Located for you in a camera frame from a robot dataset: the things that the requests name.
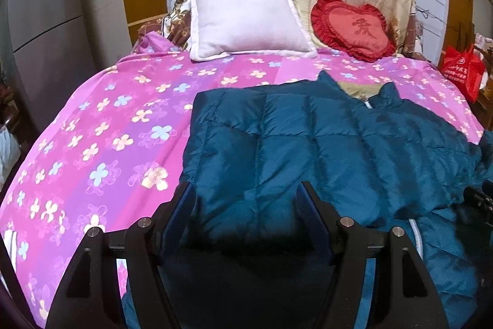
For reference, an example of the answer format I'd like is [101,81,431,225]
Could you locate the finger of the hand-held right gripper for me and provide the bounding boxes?
[463,186,493,227]

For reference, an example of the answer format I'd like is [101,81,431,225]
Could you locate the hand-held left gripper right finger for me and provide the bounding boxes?
[296,180,449,329]

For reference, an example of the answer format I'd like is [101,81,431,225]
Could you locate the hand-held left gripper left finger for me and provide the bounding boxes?
[45,182,198,329]

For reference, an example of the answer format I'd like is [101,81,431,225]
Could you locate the teal quilted down jacket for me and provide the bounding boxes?
[121,71,493,329]

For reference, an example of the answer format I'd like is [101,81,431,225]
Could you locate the pink floral bed sheet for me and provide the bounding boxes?
[0,30,486,329]

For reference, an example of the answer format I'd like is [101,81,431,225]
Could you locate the red shopping bag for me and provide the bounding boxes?
[439,44,487,102]

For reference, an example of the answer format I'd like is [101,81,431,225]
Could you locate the white plastic bag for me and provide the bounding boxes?
[0,125,22,175]

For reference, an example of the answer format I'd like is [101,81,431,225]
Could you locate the red heart-shaped cushion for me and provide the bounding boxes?
[310,0,397,63]

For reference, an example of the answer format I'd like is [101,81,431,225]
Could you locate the brown floral quilt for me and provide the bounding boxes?
[160,0,247,49]

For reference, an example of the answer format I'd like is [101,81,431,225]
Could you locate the white pillow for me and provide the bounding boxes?
[186,0,318,62]

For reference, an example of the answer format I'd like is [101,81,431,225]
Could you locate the grey refrigerator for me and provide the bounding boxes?
[0,0,97,129]

